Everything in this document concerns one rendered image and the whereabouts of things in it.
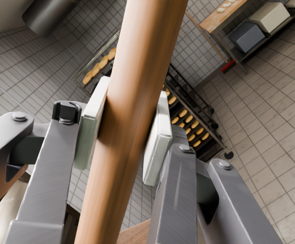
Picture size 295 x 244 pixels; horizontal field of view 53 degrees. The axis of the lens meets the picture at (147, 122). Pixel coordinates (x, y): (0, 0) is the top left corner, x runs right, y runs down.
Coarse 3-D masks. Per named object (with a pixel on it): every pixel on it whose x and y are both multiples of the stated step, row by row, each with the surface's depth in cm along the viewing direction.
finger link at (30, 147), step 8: (80, 104) 16; (40, 128) 13; (32, 136) 12; (40, 136) 12; (24, 144) 12; (32, 144) 12; (40, 144) 12; (16, 152) 12; (24, 152) 12; (32, 152) 12; (8, 160) 12; (16, 160) 12; (24, 160) 13; (32, 160) 13
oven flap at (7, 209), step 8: (16, 184) 191; (24, 184) 194; (8, 192) 183; (16, 192) 186; (24, 192) 189; (0, 200) 175; (8, 200) 178; (16, 200) 181; (0, 208) 171; (8, 208) 173; (16, 208) 176; (0, 216) 166; (8, 216) 168; (0, 224) 162; (8, 224) 164; (0, 232) 158; (0, 240) 154
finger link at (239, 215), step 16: (224, 160) 13; (224, 176) 12; (240, 176) 13; (224, 192) 11; (240, 192) 11; (208, 208) 13; (224, 208) 11; (240, 208) 10; (256, 208) 11; (208, 224) 12; (224, 224) 11; (240, 224) 10; (256, 224) 10; (208, 240) 12; (224, 240) 11; (240, 240) 10; (256, 240) 9; (272, 240) 9
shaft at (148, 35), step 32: (128, 0) 15; (160, 0) 14; (128, 32) 15; (160, 32) 14; (128, 64) 15; (160, 64) 15; (128, 96) 16; (128, 128) 16; (96, 160) 18; (128, 160) 17; (96, 192) 18; (128, 192) 19; (96, 224) 19
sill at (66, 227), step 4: (68, 216) 206; (72, 216) 209; (64, 220) 205; (68, 220) 203; (64, 224) 199; (68, 224) 201; (64, 228) 196; (68, 228) 198; (64, 232) 193; (64, 236) 191; (64, 240) 189
